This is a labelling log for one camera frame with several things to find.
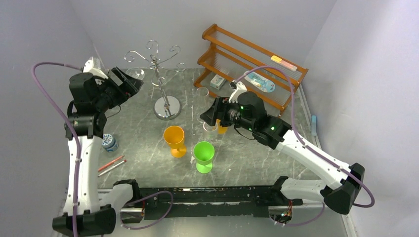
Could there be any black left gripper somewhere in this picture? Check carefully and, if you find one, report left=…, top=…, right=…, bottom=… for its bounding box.
left=96, top=67, right=144, bottom=112

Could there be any orange plastic goblet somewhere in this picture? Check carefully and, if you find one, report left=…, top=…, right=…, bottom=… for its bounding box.
left=216, top=119, right=228, bottom=135
left=163, top=126, right=186, bottom=158

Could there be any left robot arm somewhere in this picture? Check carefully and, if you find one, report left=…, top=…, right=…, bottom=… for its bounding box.
left=52, top=67, right=143, bottom=237

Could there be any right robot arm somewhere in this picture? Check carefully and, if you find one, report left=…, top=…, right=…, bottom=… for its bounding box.
left=200, top=92, right=365, bottom=214

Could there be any clear tall wine glass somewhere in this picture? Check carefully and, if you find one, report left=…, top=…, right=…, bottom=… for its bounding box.
left=195, top=87, right=209, bottom=123

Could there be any chrome wine glass rack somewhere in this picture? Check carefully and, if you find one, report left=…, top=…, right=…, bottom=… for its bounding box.
left=124, top=39, right=186, bottom=120

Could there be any orange wooden shelf rack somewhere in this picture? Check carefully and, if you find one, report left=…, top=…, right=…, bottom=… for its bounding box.
left=193, top=24, right=308, bottom=113

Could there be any small white blue box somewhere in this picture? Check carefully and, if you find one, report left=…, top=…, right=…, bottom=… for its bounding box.
left=210, top=75, right=226, bottom=90

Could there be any green plastic goblet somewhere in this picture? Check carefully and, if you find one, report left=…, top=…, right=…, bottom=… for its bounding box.
left=193, top=141, right=215, bottom=174

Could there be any blue white blister pack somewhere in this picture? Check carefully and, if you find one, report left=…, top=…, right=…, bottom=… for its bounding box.
left=244, top=71, right=276, bottom=93

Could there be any small blue white jar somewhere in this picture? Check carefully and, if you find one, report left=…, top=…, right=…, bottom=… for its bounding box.
left=101, top=133, right=119, bottom=152

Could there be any yellow pink eraser bar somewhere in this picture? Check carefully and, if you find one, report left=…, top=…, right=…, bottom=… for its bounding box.
left=270, top=55, right=297, bottom=72

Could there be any white pen red cap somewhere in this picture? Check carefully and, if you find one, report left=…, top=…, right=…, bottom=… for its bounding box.
left=97, top=159, right=127, bottom=177

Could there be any light blue sponge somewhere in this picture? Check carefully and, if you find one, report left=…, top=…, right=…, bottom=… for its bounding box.
left=311, top=115, right=317, bottom=137

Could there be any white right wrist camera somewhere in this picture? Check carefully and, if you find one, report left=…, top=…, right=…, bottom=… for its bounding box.
left=228, top=81, right=248, bottom=103

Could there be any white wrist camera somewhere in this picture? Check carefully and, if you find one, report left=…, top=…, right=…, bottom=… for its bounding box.
left=82, top=57, right=108, bottom=79
left=228, top=81, right=248, bottom=103

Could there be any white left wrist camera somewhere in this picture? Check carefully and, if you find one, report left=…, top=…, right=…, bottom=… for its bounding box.
left=82, top=57, right=108, bottom=79

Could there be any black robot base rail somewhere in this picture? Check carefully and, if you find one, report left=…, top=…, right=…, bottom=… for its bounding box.
left=121, top=185, right=303, bottom=223

